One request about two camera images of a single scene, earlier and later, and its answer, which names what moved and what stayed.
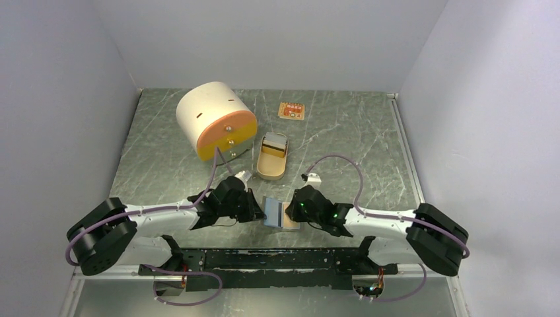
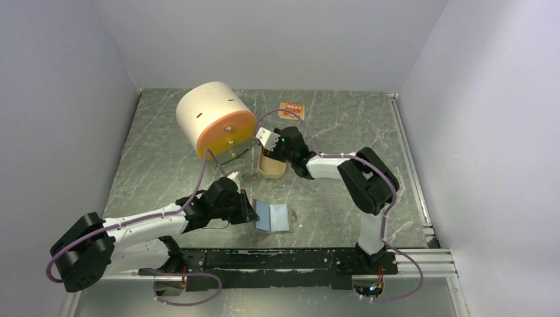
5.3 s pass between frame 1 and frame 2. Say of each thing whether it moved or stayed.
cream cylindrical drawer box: stayed
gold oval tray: stayed
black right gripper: moved
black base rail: stayed
